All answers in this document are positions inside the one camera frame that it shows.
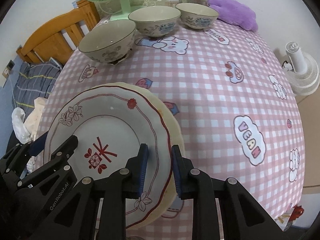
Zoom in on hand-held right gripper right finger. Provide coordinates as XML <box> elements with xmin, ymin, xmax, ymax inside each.
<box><xmin>171</xmin><ymin>144</ymin><xmax>285</xmax><ymax>240</ymax></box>

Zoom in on small scalloped yellow floral plate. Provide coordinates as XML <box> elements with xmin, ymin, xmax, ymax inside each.
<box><xmin>120</xmin><ymin>84</ymin><xmax>175</xmax><ymax>220</ymax></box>

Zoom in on purple plush toy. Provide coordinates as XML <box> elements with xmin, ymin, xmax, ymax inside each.
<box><xmin>207</xmin><ymin>0</ymin><xmax>258</xmax><ymax>32</ymax></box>

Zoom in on beige door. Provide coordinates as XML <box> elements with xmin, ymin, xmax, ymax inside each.
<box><xmin>296</xmin><ymin>92</ymin><xmax>320</xmax><ymax>188</ymax></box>

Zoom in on cream crumpled cloth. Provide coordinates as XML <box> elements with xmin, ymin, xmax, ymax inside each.
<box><xmin>24</xmin><ymin>97</ymin><xmax>47</xmax><ymax>140</ymax></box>

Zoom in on wooden bed headboard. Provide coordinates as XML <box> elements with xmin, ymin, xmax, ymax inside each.
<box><xmin>16</xmin><ymin>0</ymin><xmax>100</xmax><ymax>64</ymax></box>

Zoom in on pink checked cartoon tablecloth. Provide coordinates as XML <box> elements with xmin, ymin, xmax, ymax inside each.
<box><xmin>27</xmin><ymin>14</ymin><xmax>304</xmax><ymax>240</ymax></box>

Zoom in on white scalloped red flower plate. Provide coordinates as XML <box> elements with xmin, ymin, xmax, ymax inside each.
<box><xmin>43</xmin><ymin>85</ymin><xmax>173</xmax><ymax>230</ymax></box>

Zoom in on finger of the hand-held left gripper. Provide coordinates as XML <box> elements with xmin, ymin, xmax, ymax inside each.
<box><xmin>0</xmin><ymin>132</ymin><xmax>49</xmax><ymax>180</ymax></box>
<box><xmin>16</xmin><ymin>135</ymin><xmax>79</xmax><ymax>188</ymax></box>

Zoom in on white fan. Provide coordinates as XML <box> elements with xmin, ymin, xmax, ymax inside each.
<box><xmin>285</xmin><ymin>42</ymin><xmax>320</xmax><ymax>96</ymax></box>

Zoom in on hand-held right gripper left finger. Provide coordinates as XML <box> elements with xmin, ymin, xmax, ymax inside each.
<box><xmin>50</xmin><ymin>144</ymin><xmax>150</xmax><ymax>240</ymax></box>

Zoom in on white plastic bag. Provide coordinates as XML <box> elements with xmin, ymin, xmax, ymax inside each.
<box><xmin>11</xmin><ymin>107</ymin><xmax>34</xmax><ymax>144</ymax></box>

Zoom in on large round yellow floral plate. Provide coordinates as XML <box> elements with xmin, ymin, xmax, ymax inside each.
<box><xmin>100</xmin><ymin>82</ymin><xmax>185</xmax><ymax>229</ymax></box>

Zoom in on red paper bag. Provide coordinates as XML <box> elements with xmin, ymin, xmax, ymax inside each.
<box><xmin>275</xmin><ymin>204</ymin><xmax>305</xmax><ymax>232</ymax></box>

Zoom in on blue floral ceramic bowl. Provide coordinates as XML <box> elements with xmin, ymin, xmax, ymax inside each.
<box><xmin>128</xmin><ymin>6</ymin><xmax>181</xmax><ymax>38</ymax></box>
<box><xmin>78</xmin><ymin>20</ymin><xmax>137</xmax><ymax>65</ymax></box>
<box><xmin>175</xmin><ymin>2</ymin><xmax>219</xmax><ymax>30</ymax></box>

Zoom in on thin white cable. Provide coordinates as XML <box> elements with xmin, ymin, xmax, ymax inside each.
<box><xmin>9</xmin><ymin>74</ymin><xmax>18</xmax><ymax>110</ymax></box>

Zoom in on grey plaid pillow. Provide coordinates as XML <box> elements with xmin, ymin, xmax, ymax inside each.
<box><xmin>14</xmin><ymin>59</ymin><xmax>63</xmax><ymax>110</ymax></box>

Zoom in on wall socket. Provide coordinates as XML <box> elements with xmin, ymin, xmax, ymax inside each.
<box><xmin>2</xmin><ymin>60</ymin><xmax>15</xmax><ymax>78</ymax></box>

